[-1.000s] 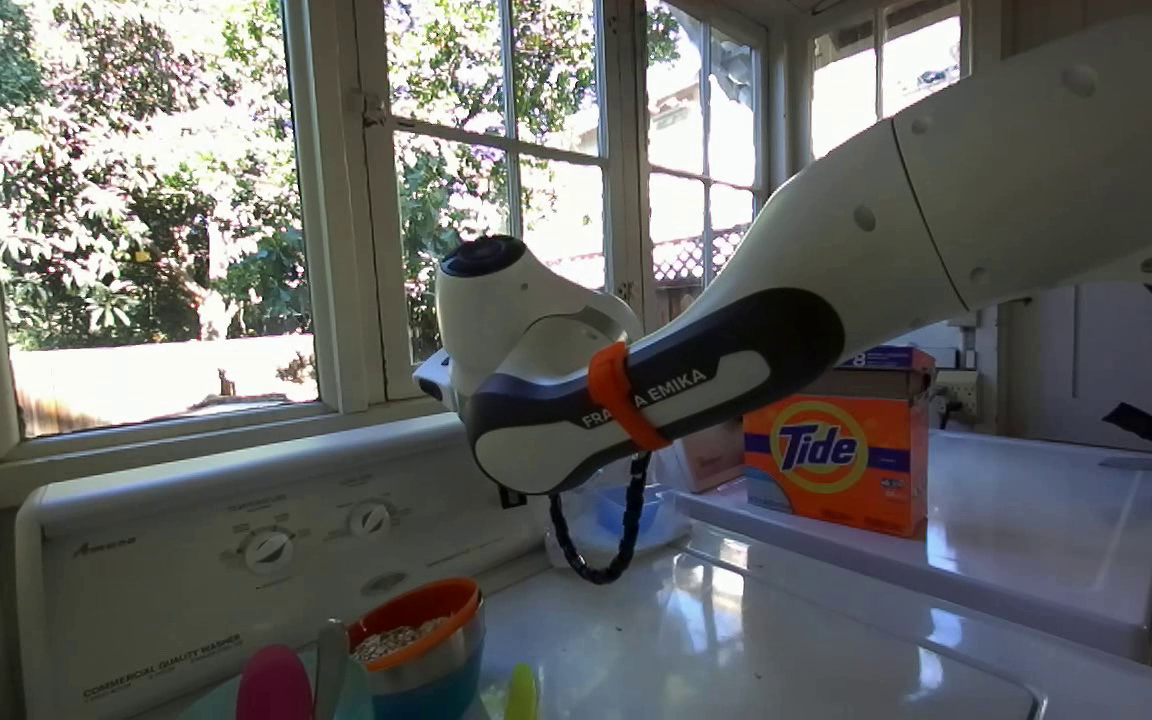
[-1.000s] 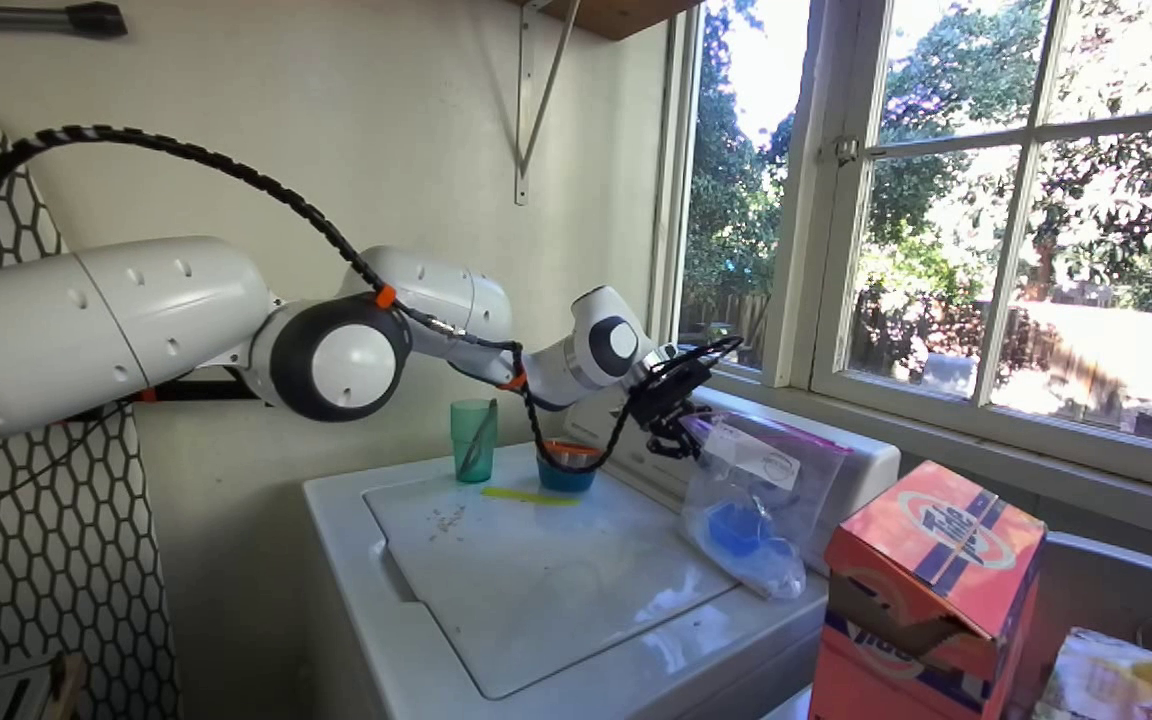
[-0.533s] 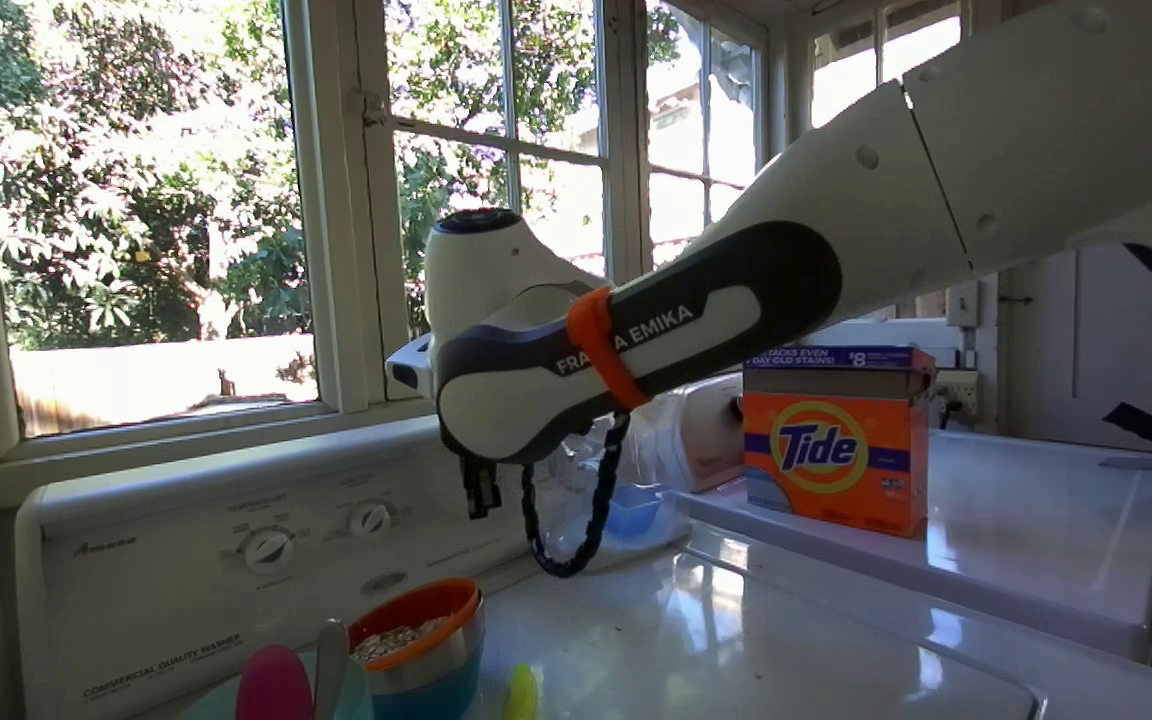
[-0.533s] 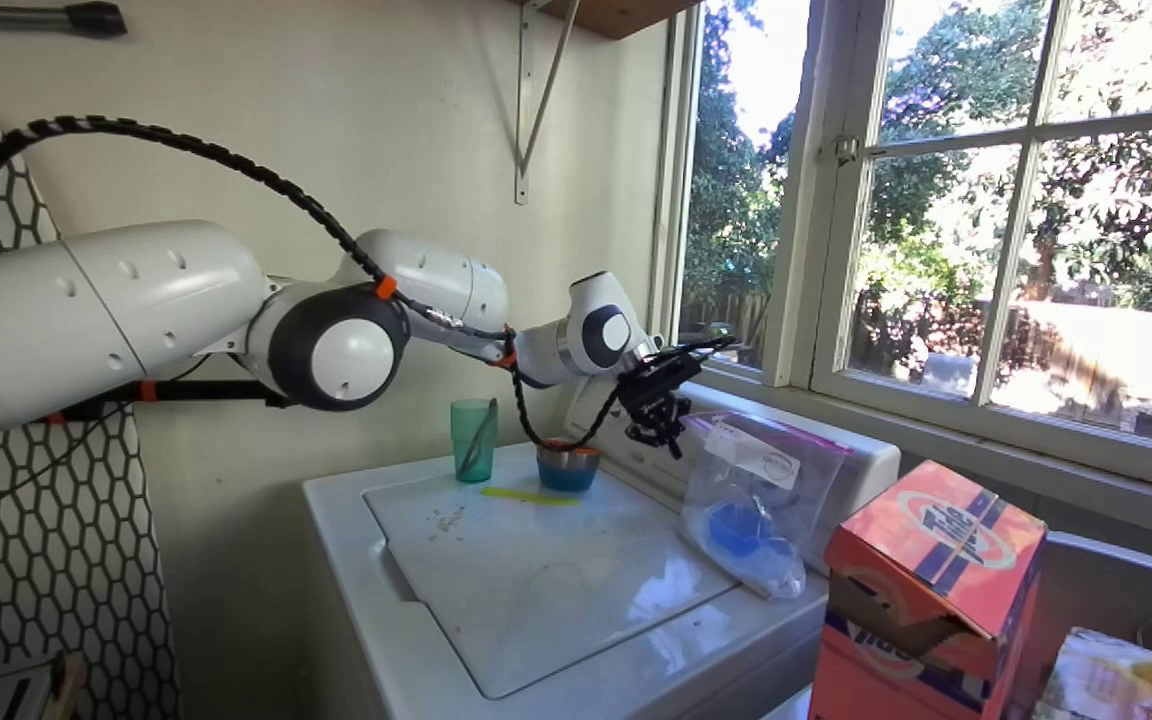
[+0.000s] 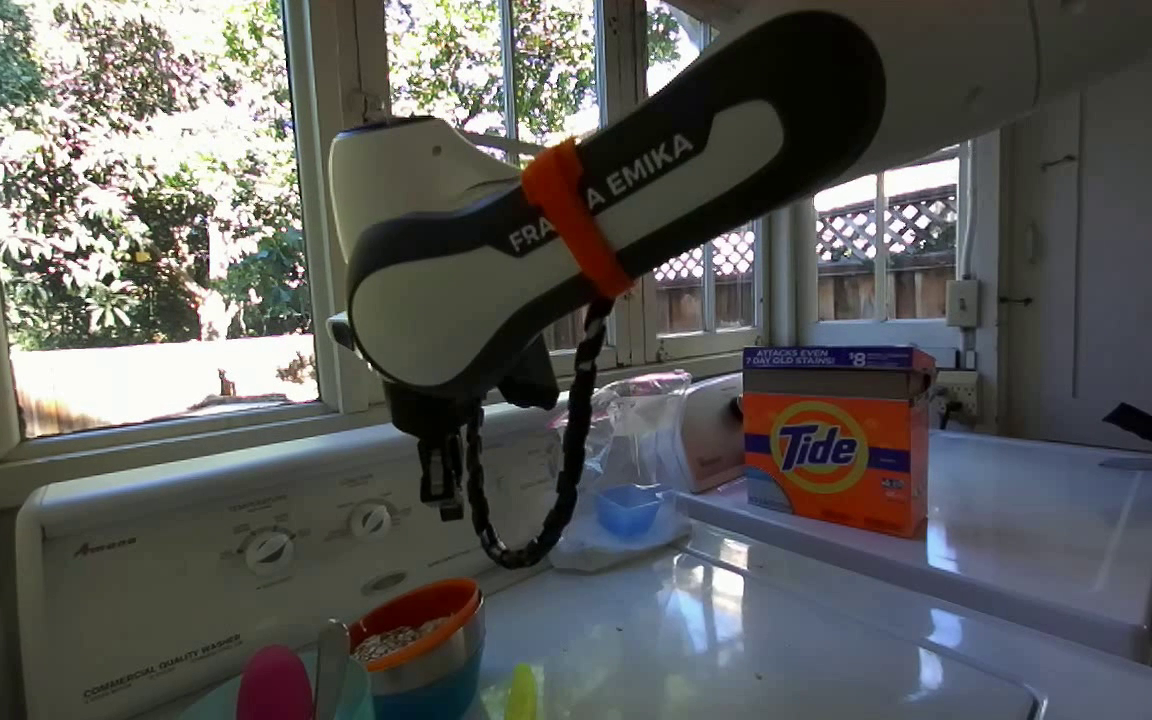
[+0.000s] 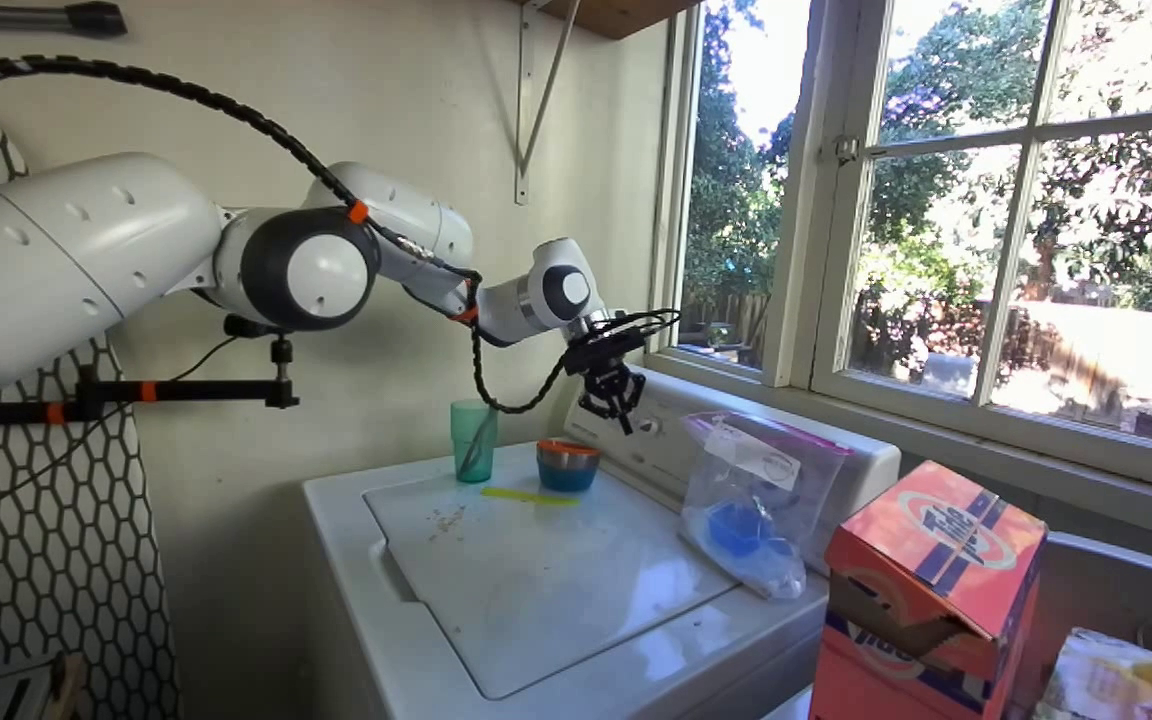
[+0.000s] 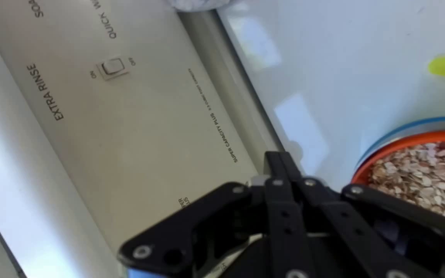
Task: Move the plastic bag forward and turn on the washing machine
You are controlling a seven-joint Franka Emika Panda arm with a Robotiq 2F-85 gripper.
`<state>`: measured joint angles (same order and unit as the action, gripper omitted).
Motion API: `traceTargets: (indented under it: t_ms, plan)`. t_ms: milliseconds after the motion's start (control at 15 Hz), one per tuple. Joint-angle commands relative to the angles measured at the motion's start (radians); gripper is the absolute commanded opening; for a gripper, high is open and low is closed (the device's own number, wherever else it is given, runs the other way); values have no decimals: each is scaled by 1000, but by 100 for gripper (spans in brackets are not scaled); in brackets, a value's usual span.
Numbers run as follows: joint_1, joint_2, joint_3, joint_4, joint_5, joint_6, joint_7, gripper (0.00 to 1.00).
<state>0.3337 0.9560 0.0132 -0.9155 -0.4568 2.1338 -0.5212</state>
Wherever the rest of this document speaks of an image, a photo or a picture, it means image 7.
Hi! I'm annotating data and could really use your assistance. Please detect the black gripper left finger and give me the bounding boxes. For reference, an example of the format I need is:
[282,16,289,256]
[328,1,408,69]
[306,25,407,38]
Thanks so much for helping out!
[116,149,319,278]

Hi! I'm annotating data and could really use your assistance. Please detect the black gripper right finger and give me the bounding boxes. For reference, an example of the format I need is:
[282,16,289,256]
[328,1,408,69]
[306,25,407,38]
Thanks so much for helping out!
[282,151,445,278]

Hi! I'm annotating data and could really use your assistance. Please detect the white washing machine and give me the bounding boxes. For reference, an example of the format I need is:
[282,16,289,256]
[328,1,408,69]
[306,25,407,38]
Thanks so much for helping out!
[0,0,445,278]

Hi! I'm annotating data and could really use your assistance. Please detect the orange rimmed blue cup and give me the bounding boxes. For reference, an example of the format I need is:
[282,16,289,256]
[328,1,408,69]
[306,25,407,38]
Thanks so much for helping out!
[350,114,445,228]

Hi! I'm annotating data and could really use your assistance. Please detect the white rocker switch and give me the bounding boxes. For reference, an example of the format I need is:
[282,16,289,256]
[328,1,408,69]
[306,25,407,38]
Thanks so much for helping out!
[95,55,132,83]

